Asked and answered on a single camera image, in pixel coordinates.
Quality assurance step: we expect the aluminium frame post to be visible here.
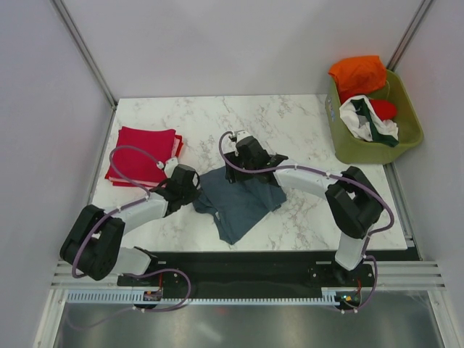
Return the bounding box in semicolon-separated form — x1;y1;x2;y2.
386;0;436;71
50;0;117;111

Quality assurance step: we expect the folded red t shirt stack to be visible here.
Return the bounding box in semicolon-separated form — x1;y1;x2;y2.
104;126;183;188

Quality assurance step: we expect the white slotted cable duct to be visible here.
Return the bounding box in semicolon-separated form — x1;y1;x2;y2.
65;287;360;306

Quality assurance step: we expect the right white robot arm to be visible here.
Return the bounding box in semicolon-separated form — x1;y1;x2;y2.
219;130;387;286

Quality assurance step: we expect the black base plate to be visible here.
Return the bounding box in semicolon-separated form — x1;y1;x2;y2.
117;252;374;299

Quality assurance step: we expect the right aluminium frame post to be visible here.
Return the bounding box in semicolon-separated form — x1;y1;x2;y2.
386;0;436;71

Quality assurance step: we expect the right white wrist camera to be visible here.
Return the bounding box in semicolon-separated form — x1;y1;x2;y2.
229;130;255;147

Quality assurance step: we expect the left aluminium frame post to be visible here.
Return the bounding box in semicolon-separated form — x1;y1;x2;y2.
50;0;117;111

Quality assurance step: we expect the white green crumpled t shirt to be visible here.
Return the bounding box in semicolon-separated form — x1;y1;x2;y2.
339;95;399;147

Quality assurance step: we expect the aluminium rail profile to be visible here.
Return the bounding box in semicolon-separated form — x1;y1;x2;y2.
49;260;447;290

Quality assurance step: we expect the green plastic basket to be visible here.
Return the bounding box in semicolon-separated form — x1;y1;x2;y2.
325;70;423;165

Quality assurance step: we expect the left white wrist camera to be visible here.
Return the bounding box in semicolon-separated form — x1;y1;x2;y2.
157;157;178;178

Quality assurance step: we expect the red t shirt in basket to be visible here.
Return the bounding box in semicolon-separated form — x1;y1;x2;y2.
370;99;397;121

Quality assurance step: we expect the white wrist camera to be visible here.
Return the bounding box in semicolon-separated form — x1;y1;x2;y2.
229;130;255;147
157;157;178;178

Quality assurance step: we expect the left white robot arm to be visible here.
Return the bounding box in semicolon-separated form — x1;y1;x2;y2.
59;164;199;281

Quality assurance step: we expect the blue grey t shirt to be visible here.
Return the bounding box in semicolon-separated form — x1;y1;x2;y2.
193;167;286;245

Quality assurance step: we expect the orange t shirt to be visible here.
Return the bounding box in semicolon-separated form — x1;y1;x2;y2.
328;55;387;94

